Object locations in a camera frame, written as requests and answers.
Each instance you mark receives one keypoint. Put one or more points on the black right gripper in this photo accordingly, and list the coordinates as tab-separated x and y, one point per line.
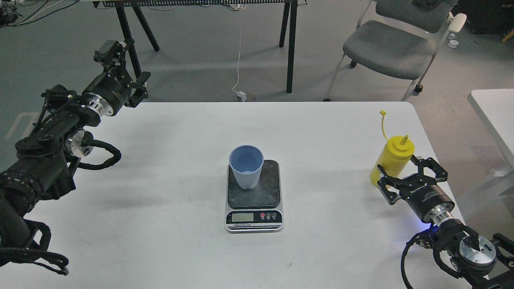
429	201

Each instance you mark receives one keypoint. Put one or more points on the white side table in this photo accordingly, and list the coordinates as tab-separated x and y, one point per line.
495	108

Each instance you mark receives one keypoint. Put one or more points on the grey office chair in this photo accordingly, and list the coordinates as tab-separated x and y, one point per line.
396	52

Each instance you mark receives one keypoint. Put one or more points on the blue plastic cup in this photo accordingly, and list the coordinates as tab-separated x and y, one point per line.
246	163

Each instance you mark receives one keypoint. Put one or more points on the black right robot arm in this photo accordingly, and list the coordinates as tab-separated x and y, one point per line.
457	249

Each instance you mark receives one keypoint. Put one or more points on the yellow squeeze bottle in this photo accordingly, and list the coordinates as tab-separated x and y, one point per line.
396	153

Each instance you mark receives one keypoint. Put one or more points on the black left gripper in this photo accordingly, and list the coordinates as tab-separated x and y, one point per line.
111	89

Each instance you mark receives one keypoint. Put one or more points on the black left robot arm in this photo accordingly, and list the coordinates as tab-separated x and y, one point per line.
57	146

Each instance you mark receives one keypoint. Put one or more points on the black-legged background table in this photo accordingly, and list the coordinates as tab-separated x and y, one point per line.
205	39

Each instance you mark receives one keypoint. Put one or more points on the digital kitchen scale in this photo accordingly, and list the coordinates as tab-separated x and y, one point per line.
255	210

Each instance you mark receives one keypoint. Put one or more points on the white power adapter on floor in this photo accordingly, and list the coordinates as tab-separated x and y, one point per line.
246	97

